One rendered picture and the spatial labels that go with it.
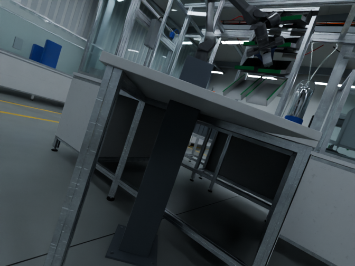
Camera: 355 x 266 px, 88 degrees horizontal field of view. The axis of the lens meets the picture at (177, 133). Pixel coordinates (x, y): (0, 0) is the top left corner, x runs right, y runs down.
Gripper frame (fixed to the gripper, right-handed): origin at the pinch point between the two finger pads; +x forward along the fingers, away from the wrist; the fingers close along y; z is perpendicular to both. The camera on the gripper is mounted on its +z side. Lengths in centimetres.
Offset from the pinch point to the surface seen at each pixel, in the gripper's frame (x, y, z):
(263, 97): 21.7, 6.5, -8.2
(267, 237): 53, 14, -77
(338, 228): 119, -20, -42
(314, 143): 27, -12, -46
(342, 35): 56, -62, 119
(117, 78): -38, 35, -73
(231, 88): 14.4, 24.6, 1.7
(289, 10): -7.3, -16.6, 39.6
